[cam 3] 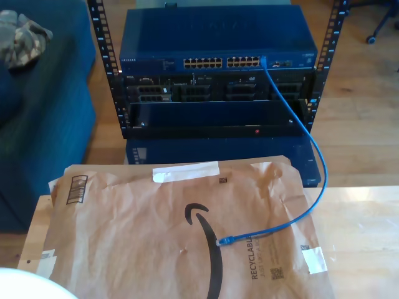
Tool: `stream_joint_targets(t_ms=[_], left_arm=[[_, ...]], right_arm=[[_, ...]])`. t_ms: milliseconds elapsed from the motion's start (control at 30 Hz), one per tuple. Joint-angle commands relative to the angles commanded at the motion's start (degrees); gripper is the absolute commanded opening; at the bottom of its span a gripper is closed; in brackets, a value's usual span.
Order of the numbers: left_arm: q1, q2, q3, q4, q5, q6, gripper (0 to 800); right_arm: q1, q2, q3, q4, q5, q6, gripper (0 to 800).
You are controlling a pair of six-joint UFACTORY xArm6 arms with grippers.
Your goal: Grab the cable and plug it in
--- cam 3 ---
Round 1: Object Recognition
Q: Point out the blue network cable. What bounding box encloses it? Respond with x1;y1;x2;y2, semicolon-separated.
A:
215;55;329;248

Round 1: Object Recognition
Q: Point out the blue device under rack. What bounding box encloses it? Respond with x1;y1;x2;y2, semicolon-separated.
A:
124;136;322;188

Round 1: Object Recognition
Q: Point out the blue and black rack shelf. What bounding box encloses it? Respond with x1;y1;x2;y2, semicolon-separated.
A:
125;99;310;140

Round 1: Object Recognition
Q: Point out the black rack server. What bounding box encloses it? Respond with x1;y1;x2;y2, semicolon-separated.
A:
123;71;316;103

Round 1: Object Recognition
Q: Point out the brown packing paper mailer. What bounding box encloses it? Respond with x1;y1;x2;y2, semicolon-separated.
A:
17;154;337;299

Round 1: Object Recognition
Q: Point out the blue sofa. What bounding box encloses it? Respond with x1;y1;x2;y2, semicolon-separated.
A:
0;0;97;234

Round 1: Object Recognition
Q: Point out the office chair base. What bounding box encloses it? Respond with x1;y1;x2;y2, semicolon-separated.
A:
365;0;399;45

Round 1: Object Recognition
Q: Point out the camouflage cloth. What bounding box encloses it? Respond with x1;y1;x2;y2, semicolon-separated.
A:
0;9;54;70

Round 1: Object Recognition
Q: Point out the blue network switch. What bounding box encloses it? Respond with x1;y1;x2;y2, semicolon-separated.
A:
119;5;319;74

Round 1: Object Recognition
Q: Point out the black rack frame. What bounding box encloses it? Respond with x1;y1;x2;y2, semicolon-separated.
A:
86;0;352;140

